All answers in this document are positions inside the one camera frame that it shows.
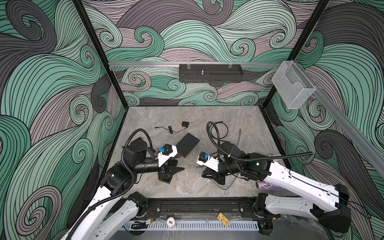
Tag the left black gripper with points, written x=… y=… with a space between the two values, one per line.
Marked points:
x=168 y=172

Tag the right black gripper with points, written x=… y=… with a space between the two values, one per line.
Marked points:
x=214 y=175

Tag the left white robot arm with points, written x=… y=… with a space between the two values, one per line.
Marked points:
x=94 y=224

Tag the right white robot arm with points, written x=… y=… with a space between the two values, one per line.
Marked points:
x=326 y=204

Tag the yellow tag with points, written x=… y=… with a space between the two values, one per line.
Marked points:
x=224 y=220

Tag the glittery microphone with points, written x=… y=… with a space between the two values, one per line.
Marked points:
x=261 y=185

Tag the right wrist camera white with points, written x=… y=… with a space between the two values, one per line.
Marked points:
x=209 y=161

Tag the large black switch box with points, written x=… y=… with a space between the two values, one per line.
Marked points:
x=187 y=144

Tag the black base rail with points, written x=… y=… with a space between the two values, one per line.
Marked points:
x=243 y=206

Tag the white slotted cable duct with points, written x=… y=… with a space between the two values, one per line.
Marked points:
x=247 y=226

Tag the black perforated wall tray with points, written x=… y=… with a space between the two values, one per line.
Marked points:
x=212 y=74

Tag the clear plastic wall bin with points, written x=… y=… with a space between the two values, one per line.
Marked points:
x=293 y=84

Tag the aluminium wall rail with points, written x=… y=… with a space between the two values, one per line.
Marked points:
x=166 y=64

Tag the black corner frame post right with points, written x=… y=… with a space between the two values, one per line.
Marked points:
x=312 y=21

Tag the black corner frame post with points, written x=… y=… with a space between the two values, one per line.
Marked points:
x=312 y=21
x=101 y=54

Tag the black corner frame post left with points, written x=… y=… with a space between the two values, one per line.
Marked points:
x=101 y=54

